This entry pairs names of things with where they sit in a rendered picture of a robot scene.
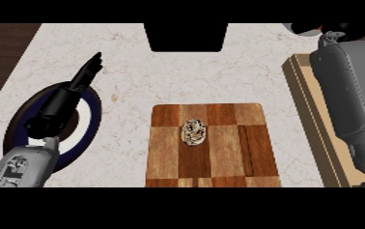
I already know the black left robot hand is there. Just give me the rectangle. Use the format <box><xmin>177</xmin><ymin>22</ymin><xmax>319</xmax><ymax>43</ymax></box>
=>
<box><xmin>22</xmin><ymin>51</ymin><xmax>103</xmax><ymax>141</ymax></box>

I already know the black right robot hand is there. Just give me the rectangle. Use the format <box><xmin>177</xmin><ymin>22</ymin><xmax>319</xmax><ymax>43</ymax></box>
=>
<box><xmin>282</xmin><ymin>22</ymin><xmax>365</xmax><ymax>43</ymax></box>

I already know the tan cardboard box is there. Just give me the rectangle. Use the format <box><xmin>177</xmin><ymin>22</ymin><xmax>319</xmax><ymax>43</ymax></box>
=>
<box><xmin>281</xmin><ymin>52</ymin><xmax>365</xmax><ymax>188</ymax></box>

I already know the checkered wooden cutting board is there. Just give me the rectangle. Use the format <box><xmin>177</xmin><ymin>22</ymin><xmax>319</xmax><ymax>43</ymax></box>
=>
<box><xmin>143</xmin><ymin>102</ymin><xmax>283</xmax><ymax>188</ymax></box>

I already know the blue rimmed round plate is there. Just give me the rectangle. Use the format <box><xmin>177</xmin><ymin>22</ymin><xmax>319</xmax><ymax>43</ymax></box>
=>
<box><xmin>1</xmin><ymin>80</ymin><xmax>103</xmax><ymax>173</ymax></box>

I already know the black rectangular appliance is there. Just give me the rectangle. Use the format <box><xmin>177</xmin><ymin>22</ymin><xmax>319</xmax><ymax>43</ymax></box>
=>
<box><xmin>142</xmin><ymin>22</ymin><xmax>229</xmax><ymax>53</ymax></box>

